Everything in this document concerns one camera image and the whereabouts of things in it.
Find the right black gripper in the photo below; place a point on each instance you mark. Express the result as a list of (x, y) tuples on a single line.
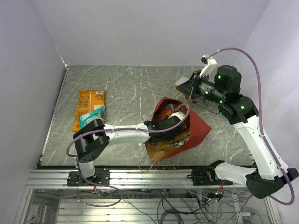
[(187, 87)]

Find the red paper bag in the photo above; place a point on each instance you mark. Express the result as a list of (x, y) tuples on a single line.
[(195, 129)]

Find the orange kettle chips bag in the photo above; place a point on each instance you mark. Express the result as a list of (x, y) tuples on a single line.
[(88, 101)]

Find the teal snack packet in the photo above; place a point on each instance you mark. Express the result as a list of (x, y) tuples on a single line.
[(88, 117)]

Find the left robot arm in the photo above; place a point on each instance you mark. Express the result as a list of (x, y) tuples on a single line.
[(91, 140)]

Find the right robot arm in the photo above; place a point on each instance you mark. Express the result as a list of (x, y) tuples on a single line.
[(271, 173)]

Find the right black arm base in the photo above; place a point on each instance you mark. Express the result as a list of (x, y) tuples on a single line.
[(202, 176)]

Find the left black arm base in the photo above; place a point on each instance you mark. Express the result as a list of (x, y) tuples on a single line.
[(101, 176)]

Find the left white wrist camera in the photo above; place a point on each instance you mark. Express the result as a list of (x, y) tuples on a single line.
[(177, 116)]

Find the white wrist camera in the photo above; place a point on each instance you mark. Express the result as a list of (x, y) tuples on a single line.
[(210, 63), (177, 116)]

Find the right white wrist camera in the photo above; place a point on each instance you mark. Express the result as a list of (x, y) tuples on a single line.
[(210, 63)]

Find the aluminium frame rail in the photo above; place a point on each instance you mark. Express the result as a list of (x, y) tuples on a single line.
[(122, 179)]

